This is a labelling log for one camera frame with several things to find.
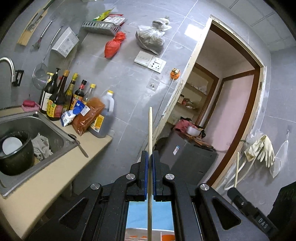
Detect wooden chopstick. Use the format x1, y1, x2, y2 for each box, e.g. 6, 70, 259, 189
147, 107, 153, 241
234, 152, 239, 188

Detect chrome kitchen faucet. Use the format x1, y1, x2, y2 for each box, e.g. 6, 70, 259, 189
0, 57, 24, 87

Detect grey small fridge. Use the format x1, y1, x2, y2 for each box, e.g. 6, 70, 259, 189
155, 131, 218, 185

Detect striped blue orange brown towel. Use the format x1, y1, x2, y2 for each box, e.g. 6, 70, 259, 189
124, 200, 176, 241

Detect hanging clear plastic bag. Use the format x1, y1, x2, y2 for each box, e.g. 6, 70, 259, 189
269, 129, 290, 179

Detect cream rubber gloves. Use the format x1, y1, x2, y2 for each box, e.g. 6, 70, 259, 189
244, 135, 275, 168

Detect large vinegar jug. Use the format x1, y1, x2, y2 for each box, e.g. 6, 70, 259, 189
88, 90, 115, 138

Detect orange spice bag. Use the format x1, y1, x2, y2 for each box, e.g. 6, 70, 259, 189
72, 97, 105, 136

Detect wooden shelf unit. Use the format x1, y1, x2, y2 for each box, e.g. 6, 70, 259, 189
167, 63, 219, 126

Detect stainless steel sink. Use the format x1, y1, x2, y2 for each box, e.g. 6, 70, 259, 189
1, 111, 77, 198

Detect dark soy sauce bottle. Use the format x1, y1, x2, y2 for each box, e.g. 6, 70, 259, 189
47, 70, 70, 121

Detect black pot in sink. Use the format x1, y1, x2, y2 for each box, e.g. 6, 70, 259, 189
1, 131, 35, 176

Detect pink soap dish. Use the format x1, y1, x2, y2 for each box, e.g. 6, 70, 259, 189
21, 100, 40, 112

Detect red plastic bag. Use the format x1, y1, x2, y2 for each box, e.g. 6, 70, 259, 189
104, 31, 126, 59

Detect clear bag of dried goods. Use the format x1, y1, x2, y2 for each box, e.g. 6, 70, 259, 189
135, 18, 171, 55

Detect wooden knife holder board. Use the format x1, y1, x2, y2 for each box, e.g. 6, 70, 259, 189
17, 0, 55, 46

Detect white flexible hose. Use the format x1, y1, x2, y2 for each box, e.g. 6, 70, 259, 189
223, 152, 260, 191

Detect orange wall hook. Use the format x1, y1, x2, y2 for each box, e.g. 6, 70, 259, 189
170, 68, 180, 80

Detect white wall socket panel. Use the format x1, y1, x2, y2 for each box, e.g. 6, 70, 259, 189
134, 51, 167, 73

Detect hanging wire strainer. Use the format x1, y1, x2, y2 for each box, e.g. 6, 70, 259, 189
32, 25, 63, 90

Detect white box on wall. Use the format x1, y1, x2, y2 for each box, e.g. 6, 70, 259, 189
52, 27, 79, 58

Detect grey wall rack with packets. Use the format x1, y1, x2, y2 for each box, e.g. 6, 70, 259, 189
81, 8, 126, 36

